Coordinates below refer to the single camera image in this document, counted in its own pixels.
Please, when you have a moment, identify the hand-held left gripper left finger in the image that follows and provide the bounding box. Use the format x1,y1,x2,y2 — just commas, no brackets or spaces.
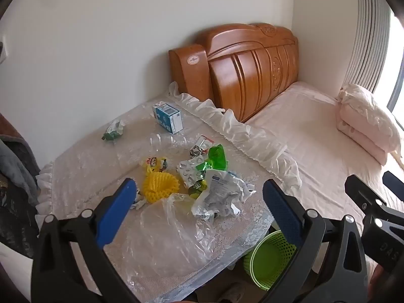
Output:
31,178,140,303

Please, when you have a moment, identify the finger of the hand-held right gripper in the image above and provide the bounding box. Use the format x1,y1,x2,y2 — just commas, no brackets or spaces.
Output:
383,170,404,203
345,174,387,216

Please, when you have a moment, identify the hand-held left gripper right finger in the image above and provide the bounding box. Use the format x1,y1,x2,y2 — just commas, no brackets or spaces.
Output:
257,179,368,303

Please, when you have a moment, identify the green mesh waste basket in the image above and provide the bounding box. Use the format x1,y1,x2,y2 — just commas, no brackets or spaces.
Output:
243,230,299,291

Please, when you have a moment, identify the blue and white milk carton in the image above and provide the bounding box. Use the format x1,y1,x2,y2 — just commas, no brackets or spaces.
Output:
152,103,184,134

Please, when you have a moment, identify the yellow foam fruit net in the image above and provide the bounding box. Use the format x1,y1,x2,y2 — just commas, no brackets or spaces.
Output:
142,171,180,203

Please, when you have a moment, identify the white lace tablecloth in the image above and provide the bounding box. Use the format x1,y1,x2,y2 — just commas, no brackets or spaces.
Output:
35,81,302,301

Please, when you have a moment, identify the folded pink quilt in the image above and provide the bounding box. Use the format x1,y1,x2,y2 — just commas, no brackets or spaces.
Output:
336,104,392,166

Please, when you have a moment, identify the yellow cartoon snack packet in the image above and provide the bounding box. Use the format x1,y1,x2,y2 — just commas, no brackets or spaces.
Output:
143,155,168,174

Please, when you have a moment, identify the clear plastic bag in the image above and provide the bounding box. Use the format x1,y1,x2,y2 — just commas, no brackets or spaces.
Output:
139,193,217,291

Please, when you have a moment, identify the white crumpled plastic packet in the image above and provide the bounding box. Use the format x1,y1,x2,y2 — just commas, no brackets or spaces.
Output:
191,170,248,219

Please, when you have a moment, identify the bed with pink sheet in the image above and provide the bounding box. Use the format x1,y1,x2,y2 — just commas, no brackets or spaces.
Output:
244,80,404,228

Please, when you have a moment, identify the dark green snack packet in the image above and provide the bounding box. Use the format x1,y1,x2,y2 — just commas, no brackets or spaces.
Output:
101,118,124,143

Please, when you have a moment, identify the white ruffled pillow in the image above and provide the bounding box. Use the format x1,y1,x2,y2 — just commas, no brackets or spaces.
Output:
339,84,402,153

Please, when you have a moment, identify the silver pill blister pack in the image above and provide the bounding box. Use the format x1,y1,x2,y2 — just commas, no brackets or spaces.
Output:
176,158,203,187

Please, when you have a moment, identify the bright green foil wrapper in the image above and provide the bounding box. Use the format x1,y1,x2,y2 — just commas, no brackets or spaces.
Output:
195,144,229,180

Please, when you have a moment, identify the clear plastic bottle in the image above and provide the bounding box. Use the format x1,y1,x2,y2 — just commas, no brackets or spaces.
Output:
148,133,200,153

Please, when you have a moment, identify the black printed cloth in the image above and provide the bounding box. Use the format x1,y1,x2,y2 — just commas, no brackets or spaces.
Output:
0,177,41,259

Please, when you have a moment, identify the window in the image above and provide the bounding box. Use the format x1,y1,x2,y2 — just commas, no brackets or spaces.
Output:
386,5,404,128

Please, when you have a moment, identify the carved wooden headboard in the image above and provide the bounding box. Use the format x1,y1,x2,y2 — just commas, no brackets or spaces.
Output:
168,23,300,123

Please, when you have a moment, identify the white pleated curtain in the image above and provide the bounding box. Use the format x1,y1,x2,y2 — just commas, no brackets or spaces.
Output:
342,0,396,96

